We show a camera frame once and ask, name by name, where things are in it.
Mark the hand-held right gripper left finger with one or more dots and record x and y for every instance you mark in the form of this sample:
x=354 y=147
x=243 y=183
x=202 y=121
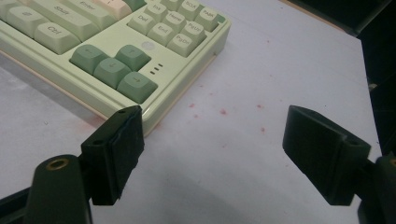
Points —
x=115 y=155

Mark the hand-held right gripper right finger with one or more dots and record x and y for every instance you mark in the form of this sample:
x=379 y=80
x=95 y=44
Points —
x=323 y=155

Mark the pale green mechanical keyboard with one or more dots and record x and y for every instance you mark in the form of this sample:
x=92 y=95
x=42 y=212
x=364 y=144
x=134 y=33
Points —
x=124 y=62

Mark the white table cover sheet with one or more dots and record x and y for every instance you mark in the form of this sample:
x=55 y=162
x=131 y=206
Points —
x=233 y=161

